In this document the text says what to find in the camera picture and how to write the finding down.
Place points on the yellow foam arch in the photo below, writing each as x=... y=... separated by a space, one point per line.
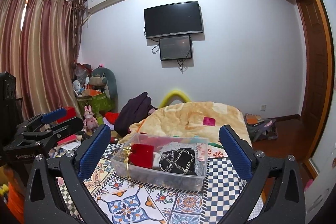
x=172 y=96

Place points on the grey plush toy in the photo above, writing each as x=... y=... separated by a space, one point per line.
x=104 y=78

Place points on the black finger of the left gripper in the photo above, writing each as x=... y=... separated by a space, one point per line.
x=51 y=115
x=64 y=129

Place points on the beige plush blanket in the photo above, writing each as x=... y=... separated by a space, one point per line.
x=187 y=120

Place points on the brown wooden door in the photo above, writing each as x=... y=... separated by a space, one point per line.
x=319 y=68

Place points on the green cardboard box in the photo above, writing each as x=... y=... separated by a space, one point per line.
x=100 y=103

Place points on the large black wall television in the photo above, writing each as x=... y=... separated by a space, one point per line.
x=173 y=19

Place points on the grey backpack on floor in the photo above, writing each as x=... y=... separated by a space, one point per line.
x=260 y=128

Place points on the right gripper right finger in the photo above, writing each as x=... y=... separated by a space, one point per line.
x=285 y=202

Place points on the clear plastic storage box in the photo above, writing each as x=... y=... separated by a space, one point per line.
x=156 y=176

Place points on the black chain-pattern pouch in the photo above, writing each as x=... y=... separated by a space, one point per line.
x=178 y=161

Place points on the pink rabbit toy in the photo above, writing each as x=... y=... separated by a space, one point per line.
x=90 y=122

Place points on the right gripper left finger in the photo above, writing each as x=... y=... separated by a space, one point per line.
x=44 y=202

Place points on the striped red-gold curtain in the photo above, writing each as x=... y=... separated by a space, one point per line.
x=40 y=43

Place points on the small wall monitor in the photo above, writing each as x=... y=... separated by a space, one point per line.
x=175 y=48

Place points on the dark purple garment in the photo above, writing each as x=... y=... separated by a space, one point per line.
x=134 y=111

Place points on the red velvet pouch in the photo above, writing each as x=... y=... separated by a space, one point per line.
x=142 y=155

